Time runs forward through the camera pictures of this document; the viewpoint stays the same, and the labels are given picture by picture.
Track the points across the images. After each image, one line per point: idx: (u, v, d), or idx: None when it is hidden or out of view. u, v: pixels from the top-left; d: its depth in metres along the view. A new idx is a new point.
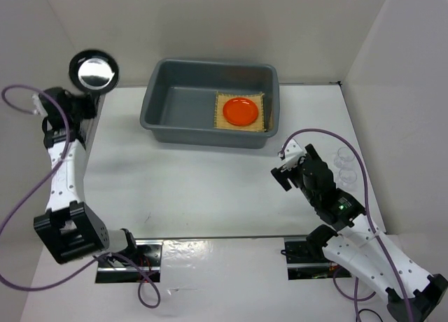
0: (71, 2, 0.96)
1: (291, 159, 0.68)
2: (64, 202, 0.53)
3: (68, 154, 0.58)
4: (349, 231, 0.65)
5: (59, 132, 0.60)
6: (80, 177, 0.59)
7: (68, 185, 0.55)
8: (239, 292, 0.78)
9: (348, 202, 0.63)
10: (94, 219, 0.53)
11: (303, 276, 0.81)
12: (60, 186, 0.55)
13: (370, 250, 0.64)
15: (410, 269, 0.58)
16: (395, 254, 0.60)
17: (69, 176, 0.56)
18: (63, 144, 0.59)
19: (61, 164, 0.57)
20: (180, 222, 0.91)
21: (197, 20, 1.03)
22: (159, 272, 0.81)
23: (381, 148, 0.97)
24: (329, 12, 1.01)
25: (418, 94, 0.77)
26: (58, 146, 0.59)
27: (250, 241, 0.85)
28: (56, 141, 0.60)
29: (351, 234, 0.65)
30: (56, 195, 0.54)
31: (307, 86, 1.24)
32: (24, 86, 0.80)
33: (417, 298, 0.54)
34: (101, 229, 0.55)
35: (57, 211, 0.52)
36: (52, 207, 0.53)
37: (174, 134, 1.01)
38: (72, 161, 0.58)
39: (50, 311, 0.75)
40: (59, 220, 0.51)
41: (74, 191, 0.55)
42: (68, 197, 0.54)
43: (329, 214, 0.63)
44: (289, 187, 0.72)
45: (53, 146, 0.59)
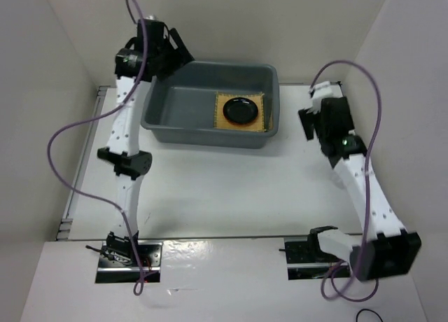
0: (72, 3, 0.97)
1: (318, 94, 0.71)
2: (117, 149, 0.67)
3: (131, 100, 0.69)
4: (341, 164, 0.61)
5: (128, 58, 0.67)
6: (137, 125, 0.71)
7: (124, 134, 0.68)
8: (239, 292, 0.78)
9: (353, 143, 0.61)
10: (139, 159, 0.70)
11: (304, 276, 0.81)
12: (119, 131, 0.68)
13: (353, 189, 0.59)
15: (385, 215, 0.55)
16: (377, 199, 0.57)
17: (127, 125, 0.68)
18: (132, 83, 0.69)
19: (122, 108, 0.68)
20: (180, 221, 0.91)
21: (196, 21, 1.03)
22: (159, 272, 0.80)
23: (381, 148, 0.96)
24: (329, 14, 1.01)
25: (418, 96, 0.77)
26: (124, 82, 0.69)
27: (250, 241, 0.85)
28: (126, 75, 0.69)
29: (339, 164, 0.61)
30: (113, 136, 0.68)
31: (307, 86, 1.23)
32: (24, 87, 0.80)
33: (379, 239, 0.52)
34: (143, 162, 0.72)
35: (113, 152, 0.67)
36: (109, 145, 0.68)
37: (175, 133, 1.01)
38: (133, 106, 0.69)
39: (50, 311, 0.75)
40: (112, 155, 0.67)
41: (127, 141, 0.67)
42: (123, 143, 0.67)
43: (330, 145, 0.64)
44: (310, 137, 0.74)
45: (121, 78, 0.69)
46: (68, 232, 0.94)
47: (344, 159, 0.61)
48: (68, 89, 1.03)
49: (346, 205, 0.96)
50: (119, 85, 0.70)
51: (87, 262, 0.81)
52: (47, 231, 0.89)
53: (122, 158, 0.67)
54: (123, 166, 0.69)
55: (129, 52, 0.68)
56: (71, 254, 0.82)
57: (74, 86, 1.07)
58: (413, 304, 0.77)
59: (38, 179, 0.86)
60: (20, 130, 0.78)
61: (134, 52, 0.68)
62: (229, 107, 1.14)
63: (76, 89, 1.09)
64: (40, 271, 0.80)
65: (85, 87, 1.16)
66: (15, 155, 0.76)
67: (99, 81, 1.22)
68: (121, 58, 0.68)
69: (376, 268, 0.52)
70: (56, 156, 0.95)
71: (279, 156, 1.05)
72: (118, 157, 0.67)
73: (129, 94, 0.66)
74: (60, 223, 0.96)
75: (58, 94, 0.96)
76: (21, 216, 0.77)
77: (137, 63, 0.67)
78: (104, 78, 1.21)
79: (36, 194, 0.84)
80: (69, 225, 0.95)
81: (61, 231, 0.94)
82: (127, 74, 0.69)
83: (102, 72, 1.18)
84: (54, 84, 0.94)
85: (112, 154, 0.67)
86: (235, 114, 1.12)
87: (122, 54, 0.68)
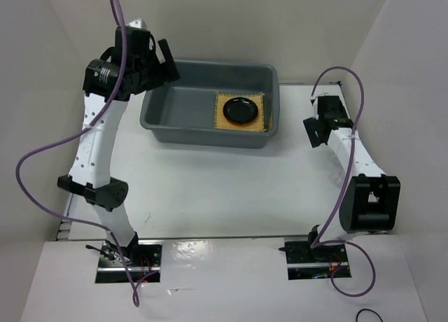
0: (72, 3, 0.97)
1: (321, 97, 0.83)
2: (82, 180, 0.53)
3: (101, 122, 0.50)
4: (332, 136, 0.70)
5: (99, 73, 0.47)
6: (107, 152, 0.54)
7: (90, 162, 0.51)
8: (239, 292, 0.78)
9: (343, 120, 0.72)
10: (109, 191, 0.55)
11: (303, 276, 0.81)
12: (83, 159, 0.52)
13: (343, 151, 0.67)
15: (367, 163, 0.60)
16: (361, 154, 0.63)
17: (93, 153, 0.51)
18: (101, 103, 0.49)
19: (88, 131, 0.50)
20: (180, 221, 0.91)
21: (196, 20, 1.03)
22: (159, 272, 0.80)
23: (381, 148, 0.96)
24: (329, 13, 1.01)
25: (418, 96, 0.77)
26: (94, 100, 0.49)
27: (250, 241, 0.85)
28: (95, 92, 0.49)
29: (332, 135, 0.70)
30: (78, 164, 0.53)
31: (307, 86, 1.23)
32: (24, 87, 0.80)
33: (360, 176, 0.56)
34: (117, 194, 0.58)
35: (76, 183, 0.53)
36: (71, 174, 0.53)
37: (175, 133, 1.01)
38: (102, 132, 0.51)
39: (50, 311, 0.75)
40: (76, 186, 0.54)
41: (93, 171, 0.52)
42: (87, 173, 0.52)
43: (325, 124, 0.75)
44: (315, 143, 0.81)
45: (89, 96, 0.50)
46: (68, 232, 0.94)
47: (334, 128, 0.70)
48: (68, 89, 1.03)
49: None
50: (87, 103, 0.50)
51: (87, 262, 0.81)
52: (47, 231, 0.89)
53: (87, 191, 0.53)
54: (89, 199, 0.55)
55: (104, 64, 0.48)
56: (71, 254, 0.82)
57: (74, 86, 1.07)
58: (413, 305, 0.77)
59: (38, 179, 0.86)
60: (21, 130, 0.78)
61: (109, 64, 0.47)
62: (229, 106, 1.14)
63: (76, 89, 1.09)
64: (40, 270, 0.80)
65: None
66: (16, 155, 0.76)
67: None
68: (92, 72, 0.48)
69: (356, 208, 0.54)
70: (56, 156, 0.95)
71: (279, 156, 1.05)
72: (82, 190, 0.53)
73: (99, 117, 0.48)
74: (60, 223, 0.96)
75: (57, 94, 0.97)
76: (21, 216, 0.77)
77: (110, 80, 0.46)
78: None
79: (36, 194, 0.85)
80: (69, 225, 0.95)
81: (61, 231, 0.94)
82: (97, 90, 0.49)
83: None
84: (54, 84, 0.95)
85: (75, 184, 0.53)
86: (235, 114, 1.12)
87: (94, 64, 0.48)
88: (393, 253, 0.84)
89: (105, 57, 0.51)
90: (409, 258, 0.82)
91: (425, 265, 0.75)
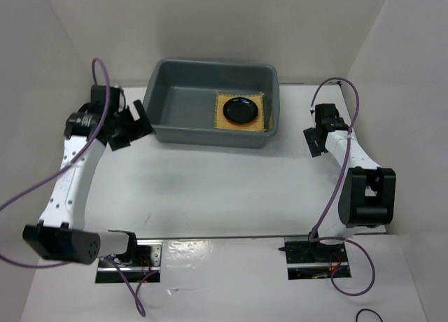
0: (72, 3, 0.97)
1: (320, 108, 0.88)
2: (56, 222, 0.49)
3: (82, 159, 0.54)
4: (330, 136, 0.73)
5: (82, 120, 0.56)
6: (84, 192, 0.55)
7: (67, 199, 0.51)
8: (239, 292, 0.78)
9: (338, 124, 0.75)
10: (85, 238, 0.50)
11: (303, 276, 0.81)
12: (60, 199, 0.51)
13: (339, 150, 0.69)
15: (363, 157, 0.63)
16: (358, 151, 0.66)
17: (71, 190, 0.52)
18: (83, 143, 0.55)
19: (68, 168, 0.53)
20: (180, 221, 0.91)
21: (195, 20, 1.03)
22: (159, 272, 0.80)
23: (381, 148, 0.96)
24: (328, 13, 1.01)
25: (418, 96, 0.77)
26: (75, 141, 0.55)
27: (250, 241, 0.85)
28: (77, 135, 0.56)
29: (328, 137, 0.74)
30: (52, 206, 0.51)
31: (307, 86, 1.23)
32: (24, 87, 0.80)
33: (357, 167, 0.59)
34: (90, 246, 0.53)
35: (48, 229, 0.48)
36: (43, 220, 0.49)
37: (175, 133, 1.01)
38: (81, 168, 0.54)
39: (49, 311, 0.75)
40: (45, 234, 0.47)
41: (70, 209, 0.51)
42: (64, 213, 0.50)
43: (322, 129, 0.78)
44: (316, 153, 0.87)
45: (70, 138, 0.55)
46: None
47: (330, 130, 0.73)
48: (67, 89, 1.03)
49: None
50: (67, 145, 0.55)
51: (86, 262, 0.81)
52: None
53: (61, 233, 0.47)
54: (59, 249, 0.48)
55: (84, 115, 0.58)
56: None
57: (73, 86, 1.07)
58: (413, 305, 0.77)
59: (38, 180, 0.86)
60: (21, 129, 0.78)
61: (89, 115, 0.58)
62: (229, 107, 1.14)
63: (75, 89, 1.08)
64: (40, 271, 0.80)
65: (85, 87, 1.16)
66: (16, 155, 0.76)
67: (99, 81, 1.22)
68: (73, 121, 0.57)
69: (355, 196, 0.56)
70: (56, 155, 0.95)
71: (279, 156, 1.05)
72: (54, 236, 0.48)
73: (82, 151, 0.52)
74: None
75: (57, 94, 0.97)
76: (20, 216, 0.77)
77: (93, 124, 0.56)
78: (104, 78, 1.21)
79: (36, 194, 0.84)
80: None
81: None
82: (79, 134, 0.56)
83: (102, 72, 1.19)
84: (54, 84, 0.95)
85: (47, 229, 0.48)
86: (235, 114, 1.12)
87: (74, 117, 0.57)
88: (393, 253, 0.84)
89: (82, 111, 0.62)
90: (409, 258, 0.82)
91: (425, 265, 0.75)
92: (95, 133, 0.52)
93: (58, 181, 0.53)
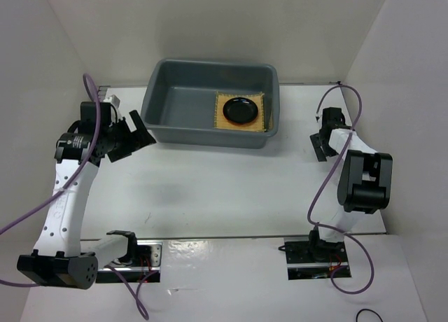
0: (71, 3, 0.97)
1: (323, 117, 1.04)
2: (50, 251, 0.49)
3: (74, 183, 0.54)
4: (333, 133, 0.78)
5: (72, 141, 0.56)
6: (79, 217, 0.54)
7: (61, 228, 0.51)
8: (239, 292, 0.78)
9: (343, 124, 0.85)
10: (80, 264, 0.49)
11: (303, 276, 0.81)
12: (54, 227, 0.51)
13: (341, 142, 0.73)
15: (362, 145, 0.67)
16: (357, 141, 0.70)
17: (65, 218, 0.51)
18: (75, 166, 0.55)
19: (61, 194, 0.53)
20: (180, 221, 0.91)
21: (196, 21, 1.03)
22: (159, 272, 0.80)
23: (381, 148, 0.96)
24: (329, 13, 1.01)
25: (418, 95, 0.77)
26: (66, 164, 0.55)
27: (250, 241, 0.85)
28: (68, 158, 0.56)
29: (332, 134, 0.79)
30: (46, 234, 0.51)
31: (307, 86, 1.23)
32: (24, 87, 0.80)
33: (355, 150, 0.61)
34: (87, 270, 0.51)
35: (43, 259, 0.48)
36: (38, 248, 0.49)
37: (175, 132, 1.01)
38: (75, 192, 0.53)
39: (49, 311, 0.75)
40: (41, 263, 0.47)
41: (65, 238, 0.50)
42: (57, 242, 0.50)
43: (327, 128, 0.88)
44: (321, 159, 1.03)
45: (61, 162, 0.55)
46: None
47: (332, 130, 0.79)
48: (68, 88, 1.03)
49: None
50: (59, 169, 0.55)
51: None
52: None
53: (56, 264, 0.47)
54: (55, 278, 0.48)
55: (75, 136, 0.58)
56: None
57: (74, 86, 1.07)
58: (413, 304, 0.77)
59: (38, 179, 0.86)
60: (21, 129, 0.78)
61: (80, 135, 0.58)
62: (229, 107, 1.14)
63: (76, 89, 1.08)
64: None
65: None
66: (16, 155, 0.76)
67: (99, 81, 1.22)
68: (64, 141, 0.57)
69: (353, 175, 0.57)
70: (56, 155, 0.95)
71: (280, 157, 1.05)
72: (50, 265, 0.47)
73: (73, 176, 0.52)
74: None
75: (57, 94, 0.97)
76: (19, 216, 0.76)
77: (84, 146, 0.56)
78: (105, 78, 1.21)
79: (36, 193, 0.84)
80: None
81: None
82: (71, 156, 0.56)
83: (102, 72, 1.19)
84: (54, 84, 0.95)
85: (43, 259, 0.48)
86: (236, 114, 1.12)
87: (64, 138, 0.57)
88: (393, 253, 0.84)
89: (73, 129, 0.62)
90: (409, 258, 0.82)
91: (425, 264, 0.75)
92: (87, 156, 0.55)
93: (51, 207, 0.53)
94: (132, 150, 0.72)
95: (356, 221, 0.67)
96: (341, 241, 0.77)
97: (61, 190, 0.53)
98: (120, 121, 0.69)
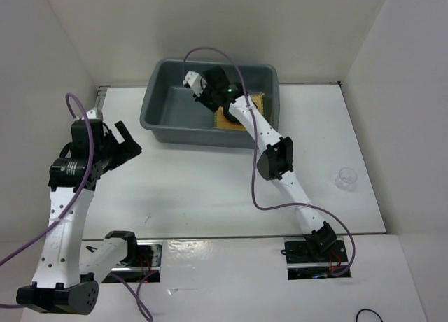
0: (71, 2, 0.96)
1: (194, 80, 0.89)
2: (50, 281, 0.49)
3: (70, 212, 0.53)
4: (233, 107, 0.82)
5: (66, 167, 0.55)
6: (77, 245, 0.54)
7: (59, 258, 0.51)
8: (239, 292, 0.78)
9: (235, 87, 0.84)
10: (80, 292, 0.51)
11: (303, 276, 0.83)
12: (52, 259, 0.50)
13: (247, 121, 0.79)
15: (269, 132, 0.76)
16: (262, 122, 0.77)
17: (63, 248, 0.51)
18: (72, 195, 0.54)
19: (57, 225, 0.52)
20: (180, 221, 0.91)
21: (195, 20, 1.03)
22: (158, 272, 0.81)
23: (381, 148, 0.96)
24: (329, 13, 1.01)
25: (418, 95, 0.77)
26: (61, 192, 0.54)
27: (250, 241, 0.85)
28: (63, 185, 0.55)
29: (233, 109, 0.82)
30: (45, 265, 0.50)
31: (307, 86, 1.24)
32: (23, 87, 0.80)
33: (269, 149, 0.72)
34: (88, 296, 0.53)
35: (43, 291, 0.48)
36: (37, 281, 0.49)
37: (173, 134, 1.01)
38: (71, 222, 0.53)
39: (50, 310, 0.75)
40: (41, 295, 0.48)
41: (64, 268, 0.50)
42: (57, 272, 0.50)
43: (222, 96, 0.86)
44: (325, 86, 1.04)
45: (56, 190, 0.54)
46: None
47: (232, 103, 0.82)
48: (68, 88, 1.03)
49: (346, 204, 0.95)
50: (54, 196, 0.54)
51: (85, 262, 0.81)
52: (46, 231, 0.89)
53: (55, 295, 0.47)
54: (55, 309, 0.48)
55: (68, 161, 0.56)
56: None
57: (73, 86, 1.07)
58: (413, 304, 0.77)
59: (38, 178, 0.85)
60: (21, 130, 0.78)
61: (73, 159, 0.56)
62: None
63: (75, 89, 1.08)
64: None
65: (85, 87, 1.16)
66: (16, 155, 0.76)
67: (99, 81, 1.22)
68: (58, 167, 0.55)
69: (272, 162, 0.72)
70: (56, 155, 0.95)
71: None
72: (50, 297, 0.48)
73: (68, 206, 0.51)
74: None
75: (58, 93, 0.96)
76: (19, 216, 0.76)
77: (78, 172, 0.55)
78: (104, 78, 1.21)
79: (36, 193, 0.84)
80: None
81: None
82: (65, 183, 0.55)
83: (102, 72, 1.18)
84: (54, 83, 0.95)
85: (42, 290, 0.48)
86: None
87: (57, 164, 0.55)
88: (393, 253, 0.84)
89: (64, 152, 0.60)
90: (409, 258, 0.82)
91: (425, 265, 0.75)
92: (82, 185, 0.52)
93: (47, 239, 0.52)
94: (122, 162, 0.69)
95: (318, 218, 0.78)
96: (333, 233, 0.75)
97: (56, 221, 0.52)
98: (108, 133, 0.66)
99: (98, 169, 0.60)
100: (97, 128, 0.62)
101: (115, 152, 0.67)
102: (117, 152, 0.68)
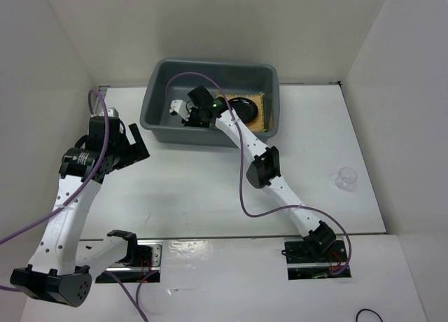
0: (71, 3, 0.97)
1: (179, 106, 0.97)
2: (44, 267, 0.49)
3: (75, 200, 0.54)
4: (219, 121, 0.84)
5: (78, 157, 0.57)
6: (76, 235, 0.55)
7: (57, 244, 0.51)
8: (239, 292, 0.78)
9: (220, 101, 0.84)
10: (73, 283, 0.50)
11: (303, 276, 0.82)
12: (50, 243, 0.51)
13: (234, 134, 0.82)
15: (255, 143, 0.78)
16: (248, 134, 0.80)
17: (61, 236, 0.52)
18: (78, 184, 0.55)
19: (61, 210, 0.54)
20: (180, 221, 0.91)
21: (195, 20, 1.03)
22: (159, 272, 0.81)
23: (381, 148, 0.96)
24: (329, 13, 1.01)
25: (418, 95, 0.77)
26: (69, 180, 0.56)
27: (250, 241, 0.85)
28: (73, 173, 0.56)
29: (219, 123, 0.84)
30: (42, 249, 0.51)
31: (306, 86, 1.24)
32: (23, 87, 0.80)
33: (256, 160, 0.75)
34: (80, 288, 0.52)
35: (37, 275, 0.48)
36: (31, 264, 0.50)
37: (174, 134, 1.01)
38: (75, 210, 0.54)
39: (50, 309, 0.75)
40: (34, 278, 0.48)
41: (59, 255, 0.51)
42: (52, 257, 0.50)
43: (205, 110, 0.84)
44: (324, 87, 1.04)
45: (65, 178, 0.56)
46: None
47: (218, 117, 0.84)
48: (68, 88, 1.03)
49: (346, 204, 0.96)
50: (62, 184, 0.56)
51: None
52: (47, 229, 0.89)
53: (48, 280, 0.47)
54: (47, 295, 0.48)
55: (80, 151, 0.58)
56: None
57: (74, 86, 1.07)
58: (413, 304, 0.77)
59: (39, 178, 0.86)
60: (21, 130, 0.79)
61: (85, 150, 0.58)
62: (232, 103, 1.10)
63: (76, 89, 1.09)
64: None
65: (85, 87, 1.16)
66: (16, 155, 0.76)
67: (99, 81, 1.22)
68: (70, 156, 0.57)
69: (260, 171, 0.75)
70: (56, 155, 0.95)
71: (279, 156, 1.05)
72: (43, 281, 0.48)
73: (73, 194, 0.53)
74: None
75: (58, 93, 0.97)
76: (19, 216, 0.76)
77: (88, 163, 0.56)
78: (105, 78, 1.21)
79: (36, 192, 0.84)
80: None
81: None
82: (74, 172, 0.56)
83: (102, 72, 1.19)
84: (54, 83, 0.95)
85: (36, 274, 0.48)
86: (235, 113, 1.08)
87: (70, 152, 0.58)
88: (393, 253, 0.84)
89: (79, 143, 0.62)
90: (409, 258, 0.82)
91: (425, 265, 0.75)
92: (90, 175, 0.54)
93: (50, 222, 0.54)
94: (131, 162, 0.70)
95: (312, 219, 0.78)
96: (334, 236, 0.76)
97: (60, 206, 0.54)
98: (124, 131, 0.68)
99: (108, 166, 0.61)
100: (115, 124, 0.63)
101: (125, 152, 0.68)
102: (128, 151, 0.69)
